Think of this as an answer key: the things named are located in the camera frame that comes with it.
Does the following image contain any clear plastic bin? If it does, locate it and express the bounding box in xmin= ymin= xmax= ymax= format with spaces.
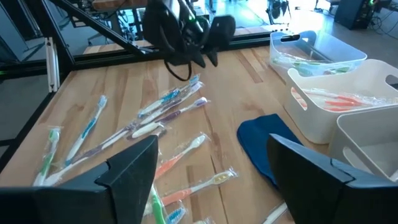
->
xmin=269 ymin=30 xmax=368 ymax=78

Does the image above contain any wooden workbench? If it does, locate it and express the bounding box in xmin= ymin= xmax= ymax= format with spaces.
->
xmin=91 ymin=0 xmax=147 ymax=11

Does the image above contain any blue toothbrush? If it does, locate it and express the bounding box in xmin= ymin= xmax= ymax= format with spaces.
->
xmin=165 ymin=201 xmax=188 ymax=224
xmin=137 ymin=73 xmax=200 ymax=118
xmin=64 ymin=95 xmax=109 ymax=166

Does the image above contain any blue cloth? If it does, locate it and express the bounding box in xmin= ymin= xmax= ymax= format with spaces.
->
xmin=236 ymin=113 xmax=304 ymax=189

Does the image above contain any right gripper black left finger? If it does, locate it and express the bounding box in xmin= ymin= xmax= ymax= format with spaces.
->
xmin=0 ymin=135 xmax=160 ymax=224

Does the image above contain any black computer tower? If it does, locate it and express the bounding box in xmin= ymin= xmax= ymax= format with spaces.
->
xmin=333 ymin=0 xmax=379 ymax=31

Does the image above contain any white plastic strip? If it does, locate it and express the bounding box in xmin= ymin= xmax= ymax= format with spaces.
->
xmin=44 ymin=36 xmax=60 ymax=93

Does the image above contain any white plastic bin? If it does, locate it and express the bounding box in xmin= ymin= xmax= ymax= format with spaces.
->
xmin=283 ymin=58 xmax=398 ymax=145

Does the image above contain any grey plastic bin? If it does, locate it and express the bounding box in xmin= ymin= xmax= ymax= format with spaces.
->
xmin=328 ymin=105 xmax=398 ymax=183

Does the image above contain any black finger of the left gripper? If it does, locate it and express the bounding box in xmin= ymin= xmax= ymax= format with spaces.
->
xmin=206 ymin=46 xmax=219 ymax=68
xmin=191 ymin=49 xmax=206 ymax=69

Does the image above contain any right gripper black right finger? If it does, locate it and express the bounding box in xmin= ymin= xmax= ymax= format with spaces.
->
xmin=266 ymin=133 xmax=398 ymax=224

